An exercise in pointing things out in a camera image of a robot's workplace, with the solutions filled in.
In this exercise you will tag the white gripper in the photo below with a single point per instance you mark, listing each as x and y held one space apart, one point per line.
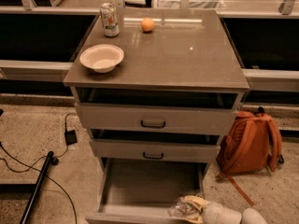
214 213

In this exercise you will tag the clear plastic water bottle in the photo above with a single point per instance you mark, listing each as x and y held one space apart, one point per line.
182 208

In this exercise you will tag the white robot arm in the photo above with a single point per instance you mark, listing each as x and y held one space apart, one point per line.
200 211

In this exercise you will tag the middle grey drawer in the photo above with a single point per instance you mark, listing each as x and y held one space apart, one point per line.
175 146

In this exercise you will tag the grey drawer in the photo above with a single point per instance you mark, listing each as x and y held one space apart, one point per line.
142 192
191 112
175 146

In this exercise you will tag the bottom grey drawer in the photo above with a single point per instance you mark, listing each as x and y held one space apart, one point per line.
142 192

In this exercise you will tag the grey drawer cabinet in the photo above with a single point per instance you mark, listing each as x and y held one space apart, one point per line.
187 50

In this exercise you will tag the top grey drawer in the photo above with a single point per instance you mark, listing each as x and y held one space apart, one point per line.
191 112

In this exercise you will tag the orange backpack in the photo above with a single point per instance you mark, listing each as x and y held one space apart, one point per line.
254 142

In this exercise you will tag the black power adapter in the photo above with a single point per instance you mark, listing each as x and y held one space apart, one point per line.
70 137

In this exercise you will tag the black pole on floor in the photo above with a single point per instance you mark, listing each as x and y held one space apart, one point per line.
34 195

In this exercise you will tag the white paper bowl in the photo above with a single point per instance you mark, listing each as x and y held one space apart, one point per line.
102 58

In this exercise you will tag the orange fruit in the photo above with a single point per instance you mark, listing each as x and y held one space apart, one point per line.
147 25

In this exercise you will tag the white green soda can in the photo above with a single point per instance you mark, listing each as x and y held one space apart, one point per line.
109 19

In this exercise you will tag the black middle drawer handle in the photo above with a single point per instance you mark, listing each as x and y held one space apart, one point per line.
153 156

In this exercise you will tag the black drawer handle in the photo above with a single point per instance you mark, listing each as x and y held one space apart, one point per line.
153 156
153 124

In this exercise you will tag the black top drawer handle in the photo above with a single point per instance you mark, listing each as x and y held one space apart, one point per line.
153 124

